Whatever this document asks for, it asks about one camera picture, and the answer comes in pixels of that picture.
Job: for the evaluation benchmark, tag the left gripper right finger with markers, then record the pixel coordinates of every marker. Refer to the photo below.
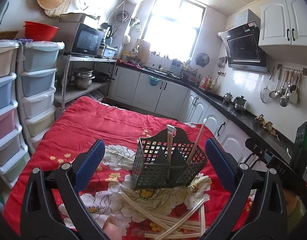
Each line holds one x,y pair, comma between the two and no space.
267,218

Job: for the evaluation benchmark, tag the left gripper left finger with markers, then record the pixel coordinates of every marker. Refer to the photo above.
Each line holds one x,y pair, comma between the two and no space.
40,216

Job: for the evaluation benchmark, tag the chopsticks long diagonal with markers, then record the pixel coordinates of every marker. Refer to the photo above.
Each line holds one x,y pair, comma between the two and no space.
181,221

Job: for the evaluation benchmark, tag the green sleeve forearm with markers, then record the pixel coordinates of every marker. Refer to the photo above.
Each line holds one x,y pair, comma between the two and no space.
293,208

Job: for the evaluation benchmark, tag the left hand thumb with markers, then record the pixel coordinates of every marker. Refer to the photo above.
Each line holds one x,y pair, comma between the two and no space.
111,230

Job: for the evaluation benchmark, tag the ginger root pile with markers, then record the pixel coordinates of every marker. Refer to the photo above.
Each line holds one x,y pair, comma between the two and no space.
266,125

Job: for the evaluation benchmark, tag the steel kettle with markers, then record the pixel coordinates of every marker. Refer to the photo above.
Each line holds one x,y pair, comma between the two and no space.
239,103

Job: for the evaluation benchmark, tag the pastel drawer tower left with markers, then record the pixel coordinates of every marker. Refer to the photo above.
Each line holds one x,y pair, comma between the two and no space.
14,153

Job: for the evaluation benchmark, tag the pastel drawer tower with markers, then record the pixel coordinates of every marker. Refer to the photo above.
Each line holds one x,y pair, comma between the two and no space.
35,88
14,153

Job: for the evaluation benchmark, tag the hanging utensil rack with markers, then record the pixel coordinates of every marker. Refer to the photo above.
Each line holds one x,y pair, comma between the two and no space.
287,86

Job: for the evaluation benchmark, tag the red floral quilt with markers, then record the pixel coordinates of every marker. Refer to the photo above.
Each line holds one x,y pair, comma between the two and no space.
77,129

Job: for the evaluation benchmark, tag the wrapped chopsticks bottom flat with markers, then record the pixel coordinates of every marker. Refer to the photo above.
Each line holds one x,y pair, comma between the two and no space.
173,236

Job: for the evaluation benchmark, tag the black perforated utensil basket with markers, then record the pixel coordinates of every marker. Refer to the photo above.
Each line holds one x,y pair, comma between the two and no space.
153,170

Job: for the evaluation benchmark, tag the black range hood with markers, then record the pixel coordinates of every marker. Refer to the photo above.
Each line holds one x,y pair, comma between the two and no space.
242,43

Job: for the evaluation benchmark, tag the white base cabinets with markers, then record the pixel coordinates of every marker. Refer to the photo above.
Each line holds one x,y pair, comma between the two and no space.
166,98

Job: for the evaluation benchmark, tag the white upper cabinet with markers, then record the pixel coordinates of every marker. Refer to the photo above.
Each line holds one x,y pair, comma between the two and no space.
284,22

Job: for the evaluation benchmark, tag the teal hanging basket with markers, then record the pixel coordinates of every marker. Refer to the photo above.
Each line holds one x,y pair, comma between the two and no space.
154,81

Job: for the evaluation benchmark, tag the stainless steel pot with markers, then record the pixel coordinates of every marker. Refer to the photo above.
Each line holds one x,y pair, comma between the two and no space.
83,78

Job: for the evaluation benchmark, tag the metal shelf rack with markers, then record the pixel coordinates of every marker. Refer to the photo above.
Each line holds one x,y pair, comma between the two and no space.
72,58

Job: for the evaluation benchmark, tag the pastel drawer tower right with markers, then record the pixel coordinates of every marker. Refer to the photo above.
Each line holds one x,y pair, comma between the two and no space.
35,88

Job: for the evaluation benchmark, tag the black microwave oven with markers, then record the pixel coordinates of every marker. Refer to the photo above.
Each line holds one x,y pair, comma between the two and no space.
79,38

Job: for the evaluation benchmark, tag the red plastic basin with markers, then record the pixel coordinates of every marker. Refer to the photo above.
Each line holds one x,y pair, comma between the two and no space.
39,31

